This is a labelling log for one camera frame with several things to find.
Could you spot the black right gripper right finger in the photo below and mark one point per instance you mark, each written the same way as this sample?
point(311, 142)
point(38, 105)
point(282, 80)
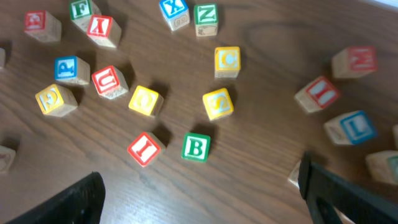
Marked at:
point(325, 193)

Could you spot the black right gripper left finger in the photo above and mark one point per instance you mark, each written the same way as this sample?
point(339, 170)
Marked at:
point(80, 203)

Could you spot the yellow O block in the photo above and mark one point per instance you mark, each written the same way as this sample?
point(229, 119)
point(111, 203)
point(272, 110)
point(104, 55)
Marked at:
point(146, 101)

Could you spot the green B block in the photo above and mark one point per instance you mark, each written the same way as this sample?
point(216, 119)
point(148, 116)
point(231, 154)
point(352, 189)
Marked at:
point(196, 147)

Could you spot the blue T block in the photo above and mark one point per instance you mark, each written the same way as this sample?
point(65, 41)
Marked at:
point(293, 177)

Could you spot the green Z block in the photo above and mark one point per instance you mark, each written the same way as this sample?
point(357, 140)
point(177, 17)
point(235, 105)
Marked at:
point(383, 166)

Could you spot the blue L block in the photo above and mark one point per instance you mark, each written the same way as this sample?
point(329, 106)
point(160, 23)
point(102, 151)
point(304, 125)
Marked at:
point(350, 128)

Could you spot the red I block left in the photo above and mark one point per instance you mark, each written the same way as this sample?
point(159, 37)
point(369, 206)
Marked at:
point(145, 148)

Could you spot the yellow block by P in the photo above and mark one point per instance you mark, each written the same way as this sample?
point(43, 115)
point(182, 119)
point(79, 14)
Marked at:
point(56, 101)

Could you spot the red U block middle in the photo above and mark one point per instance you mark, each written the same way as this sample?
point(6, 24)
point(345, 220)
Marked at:
point(110, 82)

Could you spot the red block top right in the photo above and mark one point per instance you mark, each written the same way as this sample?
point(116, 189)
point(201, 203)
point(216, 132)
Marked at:
point(354, 62)

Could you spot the blue P block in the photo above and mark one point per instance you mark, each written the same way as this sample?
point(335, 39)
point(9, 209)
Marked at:
point(72, 70)

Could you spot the yellow block lower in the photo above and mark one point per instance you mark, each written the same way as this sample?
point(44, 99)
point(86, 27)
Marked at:
point(218, 104)

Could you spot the yellow block upper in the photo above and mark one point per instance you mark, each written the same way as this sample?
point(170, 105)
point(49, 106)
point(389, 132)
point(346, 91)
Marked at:
point(227, 62)

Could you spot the red Y block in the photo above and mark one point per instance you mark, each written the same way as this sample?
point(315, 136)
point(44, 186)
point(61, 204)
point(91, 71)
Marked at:
point(104, 31)

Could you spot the red G block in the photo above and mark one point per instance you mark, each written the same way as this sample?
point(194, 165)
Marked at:
point(42, 26)

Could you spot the green F block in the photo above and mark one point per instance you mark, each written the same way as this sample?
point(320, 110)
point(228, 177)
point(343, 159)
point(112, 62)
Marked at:
point(81, 12)

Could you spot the green N block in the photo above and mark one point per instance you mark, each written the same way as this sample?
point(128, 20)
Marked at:
point(206, 19)

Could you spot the blue X block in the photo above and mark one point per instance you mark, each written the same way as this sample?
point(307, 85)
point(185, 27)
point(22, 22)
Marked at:
point(175, 12)

